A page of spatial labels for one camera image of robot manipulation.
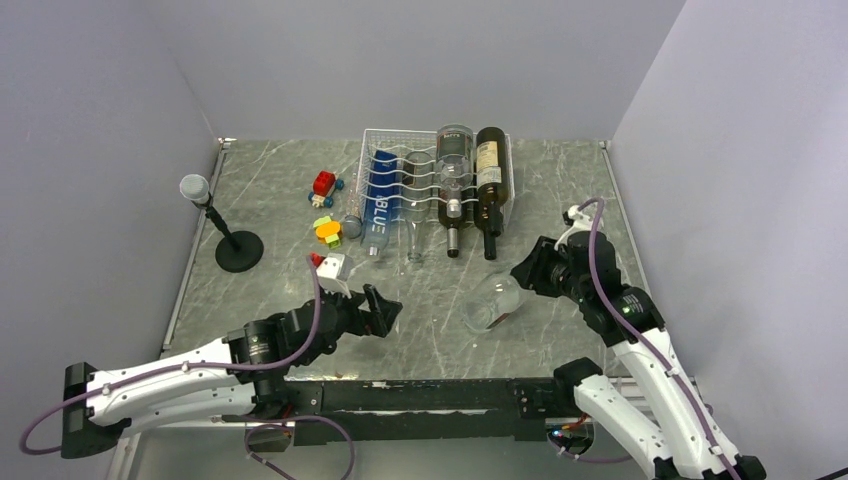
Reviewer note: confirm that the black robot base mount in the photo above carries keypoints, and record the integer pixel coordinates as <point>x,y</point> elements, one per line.
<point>523,409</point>

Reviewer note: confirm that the colourful toy block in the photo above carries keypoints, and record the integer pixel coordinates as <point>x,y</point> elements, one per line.
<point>328,231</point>

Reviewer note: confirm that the white wire wine rack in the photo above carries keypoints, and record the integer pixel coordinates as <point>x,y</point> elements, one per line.
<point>402,142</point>

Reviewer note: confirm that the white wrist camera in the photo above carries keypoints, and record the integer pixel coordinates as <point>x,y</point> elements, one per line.
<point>576,221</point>
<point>333,272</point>

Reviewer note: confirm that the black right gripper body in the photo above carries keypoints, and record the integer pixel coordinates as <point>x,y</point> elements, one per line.
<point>550,273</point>

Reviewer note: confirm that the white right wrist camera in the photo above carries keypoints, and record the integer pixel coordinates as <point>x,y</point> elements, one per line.
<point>576,221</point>

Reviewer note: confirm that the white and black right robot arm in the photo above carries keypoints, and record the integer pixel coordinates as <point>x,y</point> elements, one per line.
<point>678,438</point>

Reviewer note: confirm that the dark green wine bottle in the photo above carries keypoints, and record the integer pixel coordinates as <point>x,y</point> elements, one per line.
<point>490,242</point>
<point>453,235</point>

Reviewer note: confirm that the blue square water bottle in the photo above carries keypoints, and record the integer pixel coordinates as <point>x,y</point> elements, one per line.
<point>382,195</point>

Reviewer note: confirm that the clear round glass bottle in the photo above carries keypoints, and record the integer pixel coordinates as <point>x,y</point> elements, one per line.
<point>454,161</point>
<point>492,301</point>

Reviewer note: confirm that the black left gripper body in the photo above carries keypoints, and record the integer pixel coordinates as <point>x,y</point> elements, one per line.
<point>352,318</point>

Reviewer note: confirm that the clear glass wine bottle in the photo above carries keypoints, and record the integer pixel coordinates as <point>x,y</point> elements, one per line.
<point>417,187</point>

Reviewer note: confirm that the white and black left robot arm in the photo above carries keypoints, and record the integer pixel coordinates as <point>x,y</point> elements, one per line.
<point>240,374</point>

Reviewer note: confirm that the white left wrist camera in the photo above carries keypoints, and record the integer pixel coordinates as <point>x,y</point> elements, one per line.
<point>333,272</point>

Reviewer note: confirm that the grey microphone on stand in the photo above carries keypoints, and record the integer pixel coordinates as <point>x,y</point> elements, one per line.
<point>237,251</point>

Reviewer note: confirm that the red toy block car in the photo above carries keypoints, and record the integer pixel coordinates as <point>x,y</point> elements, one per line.
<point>324,186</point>

